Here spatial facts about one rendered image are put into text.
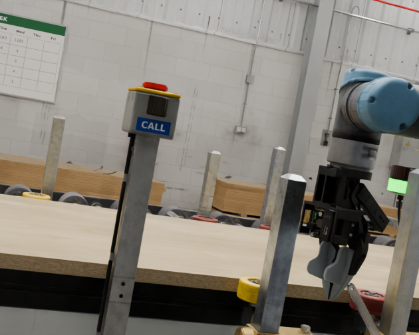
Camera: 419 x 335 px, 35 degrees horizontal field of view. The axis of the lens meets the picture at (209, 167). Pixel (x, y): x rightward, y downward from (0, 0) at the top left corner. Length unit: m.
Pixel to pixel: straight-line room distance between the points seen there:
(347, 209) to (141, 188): 0.32
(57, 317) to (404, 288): 0.63
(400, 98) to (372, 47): 8.63
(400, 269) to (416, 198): 0.13
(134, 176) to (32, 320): 0.39
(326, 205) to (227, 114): 7.61
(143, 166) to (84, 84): 7.20
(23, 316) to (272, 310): 0.45
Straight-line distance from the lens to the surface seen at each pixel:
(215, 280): 1.30
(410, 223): 1.23
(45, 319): 1.28
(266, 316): 1.13
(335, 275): 1.06
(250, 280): 1.30
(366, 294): 1.41
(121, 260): 1.04
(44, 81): 8.15
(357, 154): 1.03
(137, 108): 0.99
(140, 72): 8.32
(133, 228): 1.03
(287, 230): 1.11
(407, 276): 1.24
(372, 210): 1.10
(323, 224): 1.02
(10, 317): 1.27
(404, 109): 0.92
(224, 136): 8.61
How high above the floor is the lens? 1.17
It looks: 3 degrees down
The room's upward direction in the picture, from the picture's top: 10 degrees clockwise
